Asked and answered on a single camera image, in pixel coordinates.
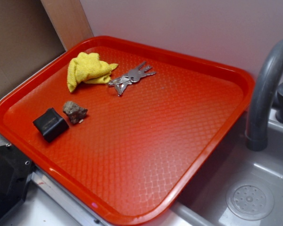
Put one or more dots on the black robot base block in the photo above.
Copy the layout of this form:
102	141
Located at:
15	175

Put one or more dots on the yellow cloth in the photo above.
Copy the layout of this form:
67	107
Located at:
89	69

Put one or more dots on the silver key bunch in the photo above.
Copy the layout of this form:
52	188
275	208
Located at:
131	77

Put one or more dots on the red plastic tray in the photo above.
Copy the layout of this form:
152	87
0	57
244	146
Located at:
132	155

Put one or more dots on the grey brown rock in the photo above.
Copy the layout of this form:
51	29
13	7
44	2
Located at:
74	112

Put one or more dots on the small black box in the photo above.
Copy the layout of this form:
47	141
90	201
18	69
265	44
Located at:
50	125

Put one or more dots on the grey curved faucet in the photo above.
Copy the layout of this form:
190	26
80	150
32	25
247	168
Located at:
264	95

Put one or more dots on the light wooden board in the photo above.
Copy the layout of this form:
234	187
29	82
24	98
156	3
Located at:
69	20

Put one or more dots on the grey plastic sink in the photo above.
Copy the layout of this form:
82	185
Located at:
203	201

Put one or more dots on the round sink drain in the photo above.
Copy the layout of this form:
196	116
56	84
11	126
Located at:
249	200

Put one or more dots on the brown cardboard panel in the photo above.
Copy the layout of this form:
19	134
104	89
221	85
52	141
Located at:
28	42

